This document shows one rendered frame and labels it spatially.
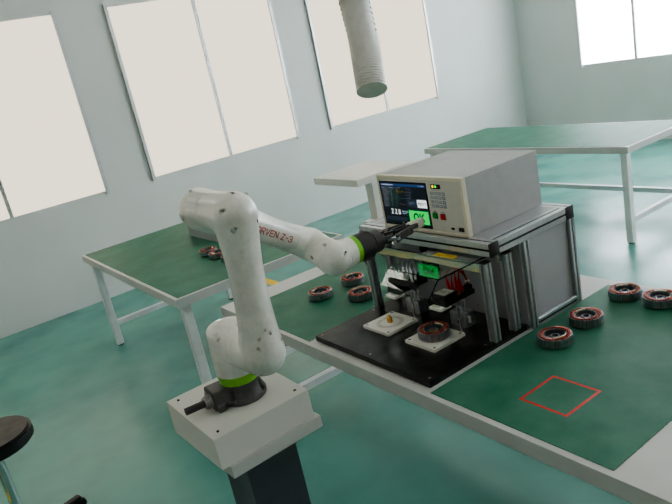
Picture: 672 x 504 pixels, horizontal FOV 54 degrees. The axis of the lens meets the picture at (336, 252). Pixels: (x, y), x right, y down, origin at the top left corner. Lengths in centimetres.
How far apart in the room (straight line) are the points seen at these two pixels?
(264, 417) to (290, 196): 561
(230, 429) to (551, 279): 122
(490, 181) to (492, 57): 738
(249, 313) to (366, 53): 201
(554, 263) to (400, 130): 610
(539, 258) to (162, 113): 501
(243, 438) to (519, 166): 130
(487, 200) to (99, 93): 488
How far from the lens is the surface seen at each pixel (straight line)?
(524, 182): 242
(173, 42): 691
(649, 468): 173
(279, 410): 199
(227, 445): 194
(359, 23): 356
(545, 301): 242
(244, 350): 183
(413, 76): 855
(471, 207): 222
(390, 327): 247
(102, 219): 661
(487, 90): 950
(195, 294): 354
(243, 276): 175
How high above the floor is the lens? 178
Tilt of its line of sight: 16 degrees down
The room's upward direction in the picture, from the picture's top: 12 degrees counter-clockwise
